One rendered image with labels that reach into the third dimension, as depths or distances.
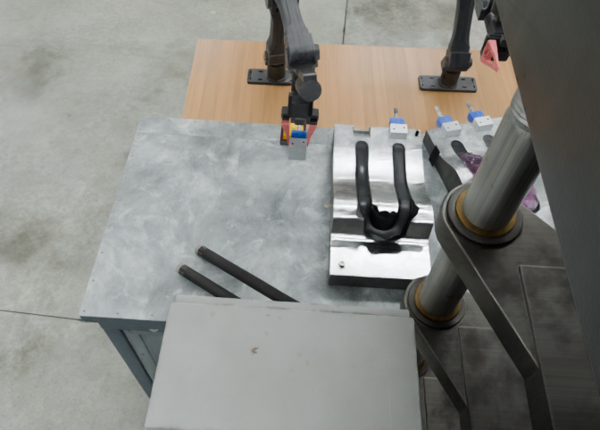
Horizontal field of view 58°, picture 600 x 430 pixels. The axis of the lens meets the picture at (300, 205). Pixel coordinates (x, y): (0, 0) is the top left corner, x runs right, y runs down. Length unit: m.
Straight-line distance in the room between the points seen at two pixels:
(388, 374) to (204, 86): 1.44
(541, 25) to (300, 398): 0.44
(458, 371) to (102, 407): 1.61
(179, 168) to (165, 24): 2.00
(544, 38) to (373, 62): 1.65
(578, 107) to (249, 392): 0.45
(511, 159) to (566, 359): 0.22
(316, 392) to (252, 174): 1.09
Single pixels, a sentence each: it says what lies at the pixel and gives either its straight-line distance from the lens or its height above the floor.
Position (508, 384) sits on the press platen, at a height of 1.29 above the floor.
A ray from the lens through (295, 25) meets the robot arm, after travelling 1.47.
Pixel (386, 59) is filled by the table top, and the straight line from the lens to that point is 2.07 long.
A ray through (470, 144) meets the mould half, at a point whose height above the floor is 0.86.
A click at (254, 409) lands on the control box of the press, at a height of 1.47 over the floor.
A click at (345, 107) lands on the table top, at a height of 0.80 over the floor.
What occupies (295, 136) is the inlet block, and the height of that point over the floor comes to 0.95.
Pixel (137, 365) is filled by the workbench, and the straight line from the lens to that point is 1.85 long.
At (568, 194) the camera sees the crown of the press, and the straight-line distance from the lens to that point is 0.35.
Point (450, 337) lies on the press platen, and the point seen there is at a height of 1.29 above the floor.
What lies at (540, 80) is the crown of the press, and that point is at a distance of 0.41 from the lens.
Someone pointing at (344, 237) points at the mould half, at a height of 0.86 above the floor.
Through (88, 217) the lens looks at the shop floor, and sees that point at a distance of 2.66.
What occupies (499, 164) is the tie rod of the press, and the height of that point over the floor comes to 1.65.
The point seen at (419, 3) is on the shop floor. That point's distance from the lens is 3.85.
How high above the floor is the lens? 2.08
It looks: 54 degrees down
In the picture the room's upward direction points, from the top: 3 degrees clockwise
